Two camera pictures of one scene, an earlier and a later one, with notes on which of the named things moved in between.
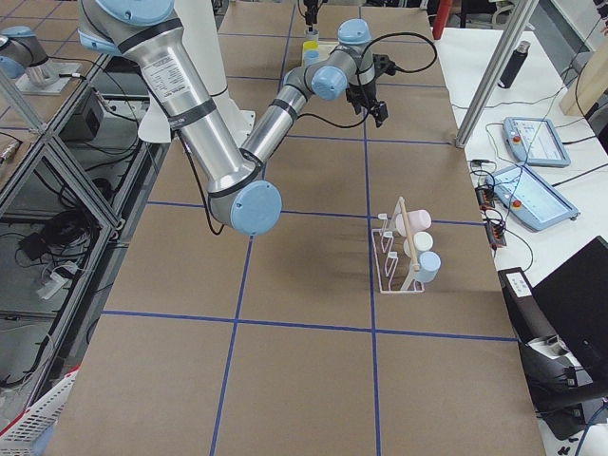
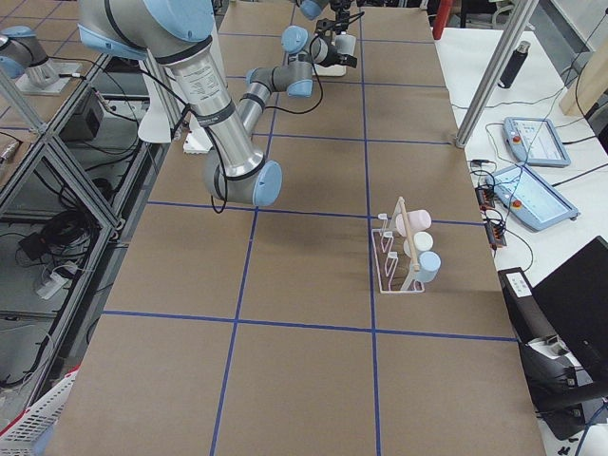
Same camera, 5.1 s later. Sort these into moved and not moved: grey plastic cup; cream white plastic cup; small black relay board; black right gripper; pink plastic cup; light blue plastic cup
Moved: black right gripper; grey plastic cup
Not moved: pink plastic cup; cream white plastic cup; small black relay board; light blue plastic cup
